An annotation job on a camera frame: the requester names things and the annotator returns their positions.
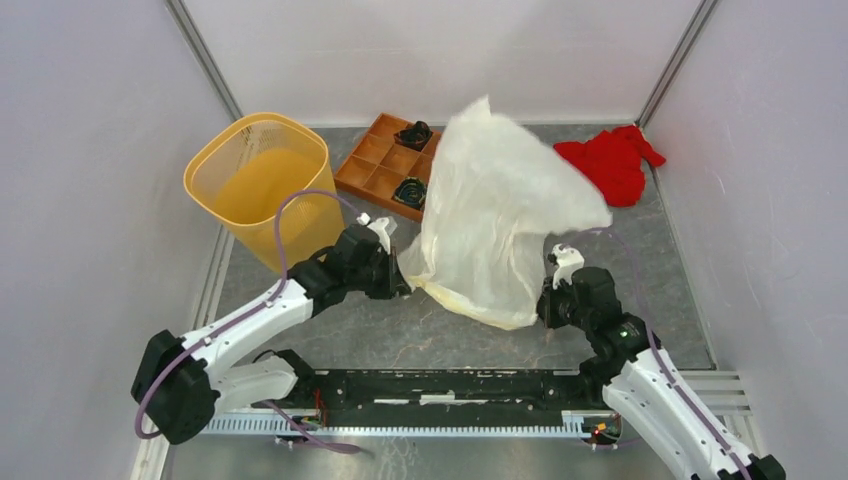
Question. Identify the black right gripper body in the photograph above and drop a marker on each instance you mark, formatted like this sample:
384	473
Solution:
559	305

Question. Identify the orange compartment tray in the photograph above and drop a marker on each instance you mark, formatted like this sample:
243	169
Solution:
379	164

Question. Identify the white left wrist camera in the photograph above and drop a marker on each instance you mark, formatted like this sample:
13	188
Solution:
384	227

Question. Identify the yellow mesh trash bin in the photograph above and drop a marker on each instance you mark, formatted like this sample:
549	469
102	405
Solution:
268	180

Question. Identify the cream plastic trash bag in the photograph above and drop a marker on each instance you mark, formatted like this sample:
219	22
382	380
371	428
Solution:
495	193

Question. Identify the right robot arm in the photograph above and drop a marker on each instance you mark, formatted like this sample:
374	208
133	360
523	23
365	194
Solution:
634	376

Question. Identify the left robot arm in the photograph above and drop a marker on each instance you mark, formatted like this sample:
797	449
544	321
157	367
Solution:
183	382

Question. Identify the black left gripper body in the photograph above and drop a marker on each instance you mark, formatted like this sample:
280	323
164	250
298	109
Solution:
379	274

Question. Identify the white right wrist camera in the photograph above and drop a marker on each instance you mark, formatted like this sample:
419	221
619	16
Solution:
567	260

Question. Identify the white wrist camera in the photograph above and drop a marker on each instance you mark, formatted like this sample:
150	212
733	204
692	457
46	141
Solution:
384	227
567	260

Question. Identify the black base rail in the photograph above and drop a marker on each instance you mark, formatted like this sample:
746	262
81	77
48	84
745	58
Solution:
443	398

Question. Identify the red cloth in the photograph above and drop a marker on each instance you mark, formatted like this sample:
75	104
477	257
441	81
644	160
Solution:
612	161

